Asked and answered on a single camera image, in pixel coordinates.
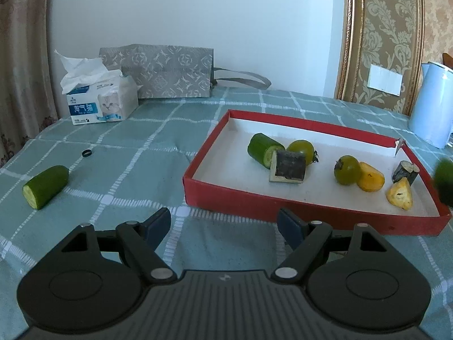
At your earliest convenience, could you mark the pointed yellow fruit piece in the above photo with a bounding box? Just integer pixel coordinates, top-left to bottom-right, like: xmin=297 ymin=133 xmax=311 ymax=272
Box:
xmin=386 ymin=177 xmax=414 ymax=211

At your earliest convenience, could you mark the small black-skinned chunk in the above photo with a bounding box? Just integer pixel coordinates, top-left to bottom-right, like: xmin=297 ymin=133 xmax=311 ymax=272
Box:
xmin=392 ymin=161 xmax=420 ymax=186

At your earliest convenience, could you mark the green tomato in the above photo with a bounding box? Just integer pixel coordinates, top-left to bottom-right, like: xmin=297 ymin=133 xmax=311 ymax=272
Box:
xmin=334 ymin=155 xmax=362 ymax=186
xmin=286 ymin=139 xmax=319 ymax=166

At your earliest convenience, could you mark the green cucumber piece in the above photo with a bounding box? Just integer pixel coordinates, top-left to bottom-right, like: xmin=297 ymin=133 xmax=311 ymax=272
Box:
xmin=22 ymin=165 xmax=70 ymax=211
xmin=433 ymin=159 xmax=453 ymax=207
xmin=247 ymin=133 xmax=286 ymax=169

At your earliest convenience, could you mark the green checked tablecloth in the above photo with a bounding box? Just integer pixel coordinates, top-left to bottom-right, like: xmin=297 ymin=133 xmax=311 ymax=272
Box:
xmin=0 ymin=86 xmax=453 ymax=340

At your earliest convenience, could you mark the large black-skinned chunk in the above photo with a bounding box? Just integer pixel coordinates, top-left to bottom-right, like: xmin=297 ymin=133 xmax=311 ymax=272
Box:
xmin=269 ymin=149 xmax=307 ymax=185

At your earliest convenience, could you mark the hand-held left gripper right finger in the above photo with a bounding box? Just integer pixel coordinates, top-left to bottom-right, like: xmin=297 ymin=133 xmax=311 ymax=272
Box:
xmin=270 ymin=207 xmax=393 ymax=286

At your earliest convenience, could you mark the beige patterned curtain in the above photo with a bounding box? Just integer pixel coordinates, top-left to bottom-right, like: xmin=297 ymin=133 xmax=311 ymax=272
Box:
xmin=0 ymin=0 xmax=60 ymax=171

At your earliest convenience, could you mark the white tissue pack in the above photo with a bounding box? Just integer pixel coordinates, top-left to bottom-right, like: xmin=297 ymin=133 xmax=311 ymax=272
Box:
xmin=54 ymin=50 xmax=139 ymax=126

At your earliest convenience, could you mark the white wall switch panel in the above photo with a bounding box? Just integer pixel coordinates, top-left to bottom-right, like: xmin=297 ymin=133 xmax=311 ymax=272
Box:
xmin=367 ymin=63 xmax=404 ymax=96

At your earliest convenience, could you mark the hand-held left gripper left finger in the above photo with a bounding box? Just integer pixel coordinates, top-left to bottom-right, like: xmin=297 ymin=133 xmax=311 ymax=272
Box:
xmin=58 ymin=207 xmax=178 ymax=286

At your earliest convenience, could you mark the rounded yellow fruit piece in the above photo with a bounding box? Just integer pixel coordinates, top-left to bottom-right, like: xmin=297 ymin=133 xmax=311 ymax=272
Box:
xmin=357 ymin=162 xmax=386 ymax=192

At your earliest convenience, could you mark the light blue electric kettle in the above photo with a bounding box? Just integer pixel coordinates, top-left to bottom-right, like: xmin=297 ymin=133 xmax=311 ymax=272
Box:
xmin=408 ymin=61 xmax=453 ymax=149

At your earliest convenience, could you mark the gold ornate wall frame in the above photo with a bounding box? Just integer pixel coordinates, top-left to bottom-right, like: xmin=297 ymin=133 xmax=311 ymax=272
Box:
xmin=334 ymin=0 xmax=426 ymax=116

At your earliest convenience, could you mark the red shallow box tray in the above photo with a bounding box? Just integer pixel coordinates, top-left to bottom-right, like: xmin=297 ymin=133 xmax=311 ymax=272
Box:
xmin=183 ymin=109 xmax=452 ymax=236

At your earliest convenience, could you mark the grey patterned paper bag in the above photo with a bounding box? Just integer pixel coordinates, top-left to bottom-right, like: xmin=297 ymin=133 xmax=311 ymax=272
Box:
xmin=99 ymin=44 xmax=272 ymax=99

